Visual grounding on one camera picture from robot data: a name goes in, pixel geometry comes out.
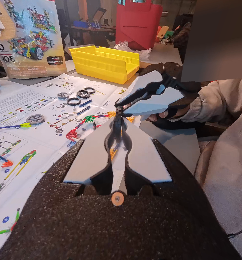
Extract person in beige hoodie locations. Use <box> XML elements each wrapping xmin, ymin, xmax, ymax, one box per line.
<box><xmin>193</xmin><ymin>121</ymin><xmax>242</xmax><ymax>260</ymax></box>

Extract thick blue plastic rod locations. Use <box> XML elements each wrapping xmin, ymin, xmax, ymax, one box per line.
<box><xmin>76</xmin><ymin>106</ymin><xmax>91</xmax><ymax>116</ymax></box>

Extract blue rods with small connectors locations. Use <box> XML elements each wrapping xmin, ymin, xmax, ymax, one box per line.
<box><xmin>0</xmin><ymin>122</ymin><xmax>32</xmax><ymax>168</ymax></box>

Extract brown construction set bag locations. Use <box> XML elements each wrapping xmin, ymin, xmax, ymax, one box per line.
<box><xmin>0</xmin><ymin>0</ymin><xmax>68</xmax><ymax>79</ymax></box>

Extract short blue plastic rod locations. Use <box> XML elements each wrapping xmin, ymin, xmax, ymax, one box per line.
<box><xmin>78</xmin><ymin>99</ymin><xmax>93</xmax><ymax>108</ymax></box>

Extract person's right forearm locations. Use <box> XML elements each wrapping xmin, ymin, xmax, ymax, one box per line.
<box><xmin>176</xmin><ymin>77</ymin><xmax>242</xmax><ymax>127</ymax></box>

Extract person's right hand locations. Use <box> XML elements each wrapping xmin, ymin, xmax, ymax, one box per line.
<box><xmin>148</xmin><ymin>109</ymin><xmax>183</xmax><ymax>123</ymax></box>

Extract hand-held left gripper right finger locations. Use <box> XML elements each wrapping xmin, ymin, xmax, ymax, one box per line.
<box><xmin>121</xmin><ymin>118</ymin><xmax>173</xmax><ymax>193</ymax></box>

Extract colourful rod and connector model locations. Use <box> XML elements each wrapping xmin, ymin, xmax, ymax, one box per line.
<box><xmin>65</xmin><ymin>111</ymin><xmax>135</xmax><ymax>160</ymax></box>

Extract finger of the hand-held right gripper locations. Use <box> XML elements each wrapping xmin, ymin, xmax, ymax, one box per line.
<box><xmin>117</xmin><ymin>70</ymin><xmax>164</xmax><ymax>107</ymax></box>
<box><xmin>123</xmin><ymin>87</ymin><xmax>185</xmax><ymax>117</ymax></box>

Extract large fold-out instruction sheet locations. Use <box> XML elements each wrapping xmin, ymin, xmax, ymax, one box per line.
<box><xmin>0</xmin><ymin>73</ymin><xmax>132</xmax><ymax>260</ymax></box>

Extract yellow plastic parts bin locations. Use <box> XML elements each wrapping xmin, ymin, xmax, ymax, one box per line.
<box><xmin>69</xmin><ymin>45</ymin><xmax>141</xmax><ymax>85</ymax></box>

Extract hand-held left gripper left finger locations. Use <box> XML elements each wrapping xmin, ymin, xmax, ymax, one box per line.
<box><xmin>63</xmin><ymin>118</ymin><xmax>120</xmax><ymax>193</ymax></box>

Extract clear plastic bag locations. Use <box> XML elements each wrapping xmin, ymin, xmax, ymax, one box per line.
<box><xmin>114</xmin><ymin>40</ymin><xmax>153</xmax><ymax>62</ymax></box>

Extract grey desk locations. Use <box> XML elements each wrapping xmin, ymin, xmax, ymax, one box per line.
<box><xmin>0</xmin><ymin>43</ymin><xmax>207</xmax><ymax>260</ymax></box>

